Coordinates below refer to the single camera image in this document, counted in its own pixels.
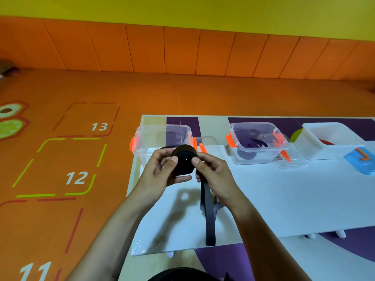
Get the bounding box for person's right forearm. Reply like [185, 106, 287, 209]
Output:
[222, 197, 312, 281]

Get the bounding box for black belt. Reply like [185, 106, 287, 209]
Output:
[160, 145, 219, 247]

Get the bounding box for dark coiled belt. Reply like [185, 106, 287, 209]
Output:
[236, 129, 269, 160]

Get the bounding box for person's left forearm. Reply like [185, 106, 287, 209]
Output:
[66, 189, 153, 281]

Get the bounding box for empty clear bin orange latches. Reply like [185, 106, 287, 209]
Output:
[130, 124, 198, 168]

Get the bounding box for white raised work board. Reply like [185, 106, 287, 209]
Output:
[130, 145, 375, 259]

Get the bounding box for person's left hand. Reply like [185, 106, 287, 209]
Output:
[133, 148, 193, 207]

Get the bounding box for clear lid with orange latch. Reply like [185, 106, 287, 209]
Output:
[274, 143, 308, 170]
[193, 136, 220, 154]

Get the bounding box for white plastic bin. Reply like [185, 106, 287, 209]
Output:
[294, 122, 366, 161]

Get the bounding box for person's right hand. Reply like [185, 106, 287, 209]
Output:
[192, 153, 250, 213]

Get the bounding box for blue card with orange arrow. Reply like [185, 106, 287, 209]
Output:
[343, 147, 375, 176]

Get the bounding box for clear bin holding belts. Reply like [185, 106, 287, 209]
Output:
[226, 122, 291, 165]

